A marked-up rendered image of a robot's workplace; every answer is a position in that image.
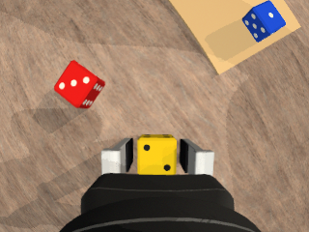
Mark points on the yellow die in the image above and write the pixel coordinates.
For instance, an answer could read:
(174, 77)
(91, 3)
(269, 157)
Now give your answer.
(157, 154)

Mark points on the red die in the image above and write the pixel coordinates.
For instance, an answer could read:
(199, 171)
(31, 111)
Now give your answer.
(78, 85)

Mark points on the tan flat mat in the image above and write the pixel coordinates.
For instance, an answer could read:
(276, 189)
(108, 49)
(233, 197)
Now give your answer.
(217, 27)

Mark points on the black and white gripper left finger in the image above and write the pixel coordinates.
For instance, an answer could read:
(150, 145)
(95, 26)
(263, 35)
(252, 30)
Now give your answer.
(118, 159)

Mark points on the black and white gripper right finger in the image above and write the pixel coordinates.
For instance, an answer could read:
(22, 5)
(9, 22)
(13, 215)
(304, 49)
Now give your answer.
(195, 160)

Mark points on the blue die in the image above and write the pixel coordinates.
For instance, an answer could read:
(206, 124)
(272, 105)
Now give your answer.
(263, 20)

